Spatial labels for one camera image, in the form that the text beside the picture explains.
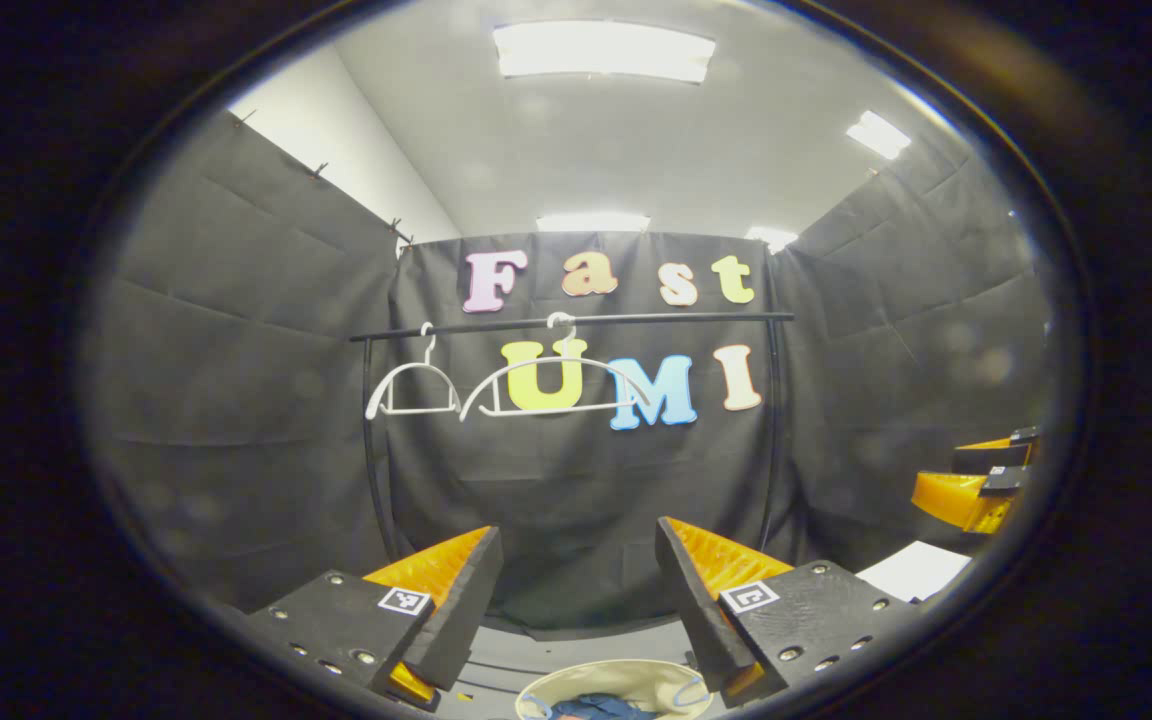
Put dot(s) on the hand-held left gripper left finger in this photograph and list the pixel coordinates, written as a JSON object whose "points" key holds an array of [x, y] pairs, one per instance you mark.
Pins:
{"points": [[461, 610]]}

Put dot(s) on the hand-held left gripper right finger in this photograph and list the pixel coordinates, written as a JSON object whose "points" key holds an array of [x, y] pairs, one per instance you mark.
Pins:
{"points": [[696, 610]]}

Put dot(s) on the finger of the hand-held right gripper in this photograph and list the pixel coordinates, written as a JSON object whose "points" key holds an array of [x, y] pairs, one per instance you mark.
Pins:
{"points": [[991, 457], [946, 495]]}

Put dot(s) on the beige laundry hamper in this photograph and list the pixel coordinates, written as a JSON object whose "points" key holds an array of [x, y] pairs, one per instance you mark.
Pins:
{"points": [[636, 680]]}

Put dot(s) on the small white clothes hanger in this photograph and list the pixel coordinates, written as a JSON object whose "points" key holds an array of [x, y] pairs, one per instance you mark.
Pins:
{"points": [[416, 410]]}

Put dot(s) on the large white clothes hanger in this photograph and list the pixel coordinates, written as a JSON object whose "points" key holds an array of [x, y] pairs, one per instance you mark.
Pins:
{"points": [[561, 359]]}

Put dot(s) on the black clothes rack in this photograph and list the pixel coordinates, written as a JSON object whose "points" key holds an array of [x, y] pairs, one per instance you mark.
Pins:
{"points": [[656, 320]]}

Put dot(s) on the ceiling light panel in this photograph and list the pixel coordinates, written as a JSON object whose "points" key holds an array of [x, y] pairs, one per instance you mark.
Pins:
{"points": [[604, 50], [771, 237], [878, 135], [593, 222]]}

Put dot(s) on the black backdrop cloth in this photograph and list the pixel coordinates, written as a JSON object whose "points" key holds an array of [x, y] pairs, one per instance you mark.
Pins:
{"points": [[236, 350]]}

